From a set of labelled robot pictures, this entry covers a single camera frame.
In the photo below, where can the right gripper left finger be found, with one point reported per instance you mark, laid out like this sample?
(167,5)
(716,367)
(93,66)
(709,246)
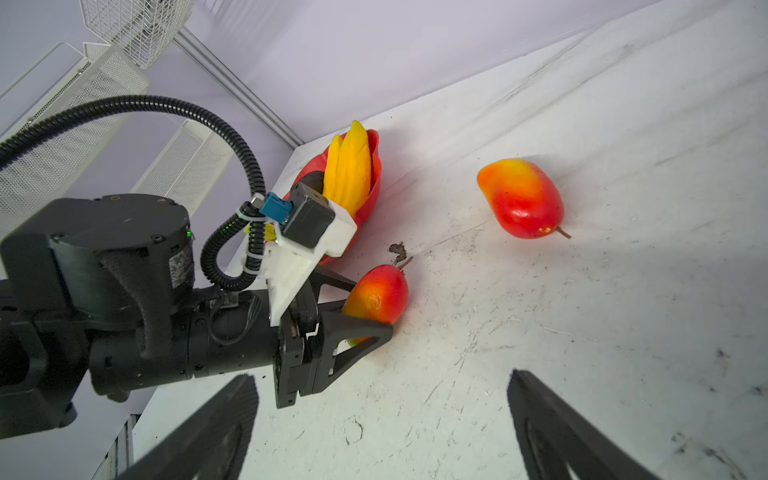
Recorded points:
(210,444)

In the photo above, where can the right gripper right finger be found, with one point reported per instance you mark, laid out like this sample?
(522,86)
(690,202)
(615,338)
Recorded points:
(556,442)

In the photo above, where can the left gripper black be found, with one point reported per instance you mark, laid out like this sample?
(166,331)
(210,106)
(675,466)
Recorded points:
(307,363)

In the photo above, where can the red-yellow fake mango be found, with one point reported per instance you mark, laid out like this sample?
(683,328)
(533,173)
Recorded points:
(381,295)

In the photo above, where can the dark fake avocado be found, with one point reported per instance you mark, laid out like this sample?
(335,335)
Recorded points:
(313,180)

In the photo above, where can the yellow fake banana bunch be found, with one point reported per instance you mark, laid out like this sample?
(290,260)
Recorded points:
(347,174)

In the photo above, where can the red-orange fake mango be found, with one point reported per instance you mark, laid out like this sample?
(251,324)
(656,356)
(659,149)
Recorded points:
(524,200)

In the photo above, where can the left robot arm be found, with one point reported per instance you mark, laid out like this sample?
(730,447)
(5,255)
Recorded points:
(104,289)

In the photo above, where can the red flower-shaped fruit bowl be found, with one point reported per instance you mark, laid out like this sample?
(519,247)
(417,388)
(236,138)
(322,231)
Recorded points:
(320,162)

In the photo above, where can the small brown leaf debris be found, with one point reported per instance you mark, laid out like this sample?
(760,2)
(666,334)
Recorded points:
(399,251)

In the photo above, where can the white mesh two-tier shelf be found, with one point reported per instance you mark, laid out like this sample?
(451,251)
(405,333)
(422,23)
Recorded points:
(184,171)

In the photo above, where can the white wire basket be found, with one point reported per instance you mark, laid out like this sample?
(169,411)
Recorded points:
(142,29)

